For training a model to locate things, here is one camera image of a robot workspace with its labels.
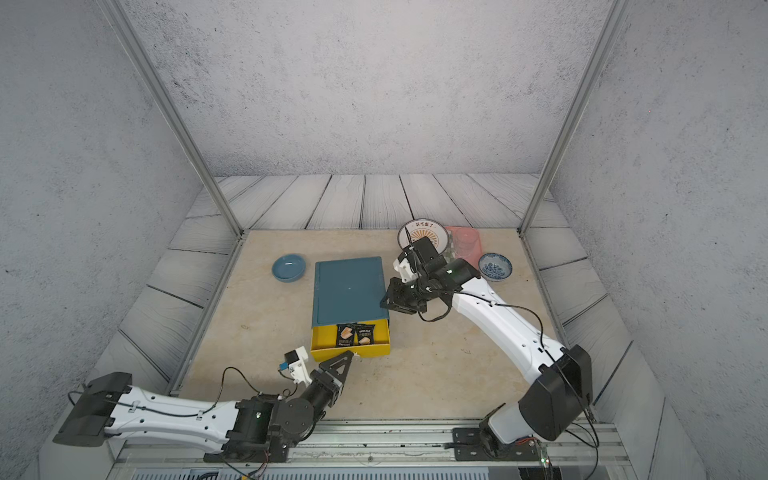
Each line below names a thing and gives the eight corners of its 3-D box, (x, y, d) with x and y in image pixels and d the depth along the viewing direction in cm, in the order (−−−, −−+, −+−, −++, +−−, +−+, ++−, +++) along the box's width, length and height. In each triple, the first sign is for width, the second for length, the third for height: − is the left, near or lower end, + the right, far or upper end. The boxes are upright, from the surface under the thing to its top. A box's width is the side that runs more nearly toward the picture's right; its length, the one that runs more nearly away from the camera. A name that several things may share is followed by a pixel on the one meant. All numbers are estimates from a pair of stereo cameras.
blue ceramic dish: (272, 283, 108) (269, 276, 105) (279, 261, 115) (276, 254, 112) (302, 283, 108) (299, 276, 105) (307, 261, 115) (305, 254, 112)
